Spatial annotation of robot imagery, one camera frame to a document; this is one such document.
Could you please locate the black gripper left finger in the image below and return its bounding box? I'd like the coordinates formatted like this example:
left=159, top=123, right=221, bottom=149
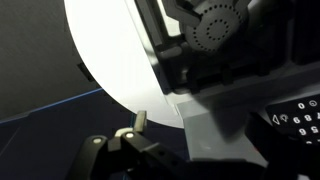
left=64, top=109, right=194, bottom=180

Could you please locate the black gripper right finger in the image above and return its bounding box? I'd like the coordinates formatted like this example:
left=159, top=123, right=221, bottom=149
left=246, top=111, right=320, bottom=180

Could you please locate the grey toy stove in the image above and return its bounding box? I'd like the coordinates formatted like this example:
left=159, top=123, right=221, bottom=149
left=123, top=0, right=320, bottom=168

